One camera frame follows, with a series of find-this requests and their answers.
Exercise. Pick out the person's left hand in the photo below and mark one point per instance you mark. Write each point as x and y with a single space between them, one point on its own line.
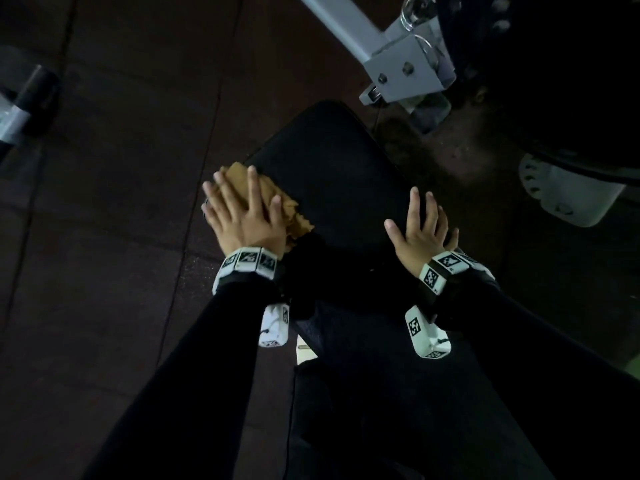
242 229

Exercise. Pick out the person's right hand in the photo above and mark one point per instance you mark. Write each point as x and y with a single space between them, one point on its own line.
422 244

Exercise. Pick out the brown cleaning cloth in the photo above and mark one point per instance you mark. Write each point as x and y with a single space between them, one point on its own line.
295 217

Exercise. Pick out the black bench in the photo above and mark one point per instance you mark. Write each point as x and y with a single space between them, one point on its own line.
330 169

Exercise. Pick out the person's right forearm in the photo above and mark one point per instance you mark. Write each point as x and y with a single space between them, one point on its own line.
550 384

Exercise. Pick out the person's left forearm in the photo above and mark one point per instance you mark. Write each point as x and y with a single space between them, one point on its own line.
190 394

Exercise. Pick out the white machine frame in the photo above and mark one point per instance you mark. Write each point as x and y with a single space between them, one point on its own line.
410 69

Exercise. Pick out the right marker wristband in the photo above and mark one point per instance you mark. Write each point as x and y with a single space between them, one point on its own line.
440 267

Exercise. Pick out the marker wristband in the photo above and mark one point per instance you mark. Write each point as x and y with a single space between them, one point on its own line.
247 258
440 267

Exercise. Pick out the left marker wristband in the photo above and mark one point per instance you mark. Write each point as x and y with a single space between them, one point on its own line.
247 258

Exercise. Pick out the green turf mat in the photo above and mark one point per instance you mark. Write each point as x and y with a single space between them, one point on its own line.
635 367

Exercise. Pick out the grey black machine part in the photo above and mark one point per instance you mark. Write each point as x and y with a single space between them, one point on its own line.
27 104

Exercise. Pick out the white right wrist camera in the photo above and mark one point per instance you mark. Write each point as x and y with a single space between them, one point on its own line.
425 334

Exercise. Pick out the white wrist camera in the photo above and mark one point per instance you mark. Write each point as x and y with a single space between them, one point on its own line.
425 334
272 327

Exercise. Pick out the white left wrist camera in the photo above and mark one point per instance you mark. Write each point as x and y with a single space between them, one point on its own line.
272 327

